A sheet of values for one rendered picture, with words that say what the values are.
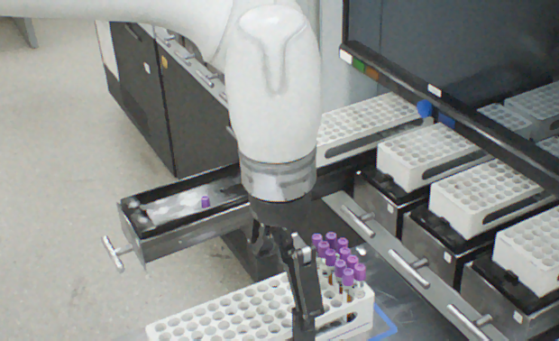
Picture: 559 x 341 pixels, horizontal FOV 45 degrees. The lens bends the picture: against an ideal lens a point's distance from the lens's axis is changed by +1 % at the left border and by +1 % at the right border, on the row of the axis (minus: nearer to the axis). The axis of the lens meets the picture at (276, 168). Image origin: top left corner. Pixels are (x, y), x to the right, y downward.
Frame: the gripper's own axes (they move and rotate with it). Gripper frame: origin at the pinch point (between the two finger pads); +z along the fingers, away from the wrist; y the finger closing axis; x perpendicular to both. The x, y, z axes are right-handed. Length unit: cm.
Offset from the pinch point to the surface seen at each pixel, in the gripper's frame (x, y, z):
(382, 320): 13.1, 4.5, 5.3
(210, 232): 0.7, -31.4, 9.9
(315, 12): 39, -61, -14
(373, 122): 38, -37, 1
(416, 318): 17.5, 6.5, 5.3
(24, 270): -33, -135, 87
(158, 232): -8.5, -32.1, 6.7
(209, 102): 27, -103, 24
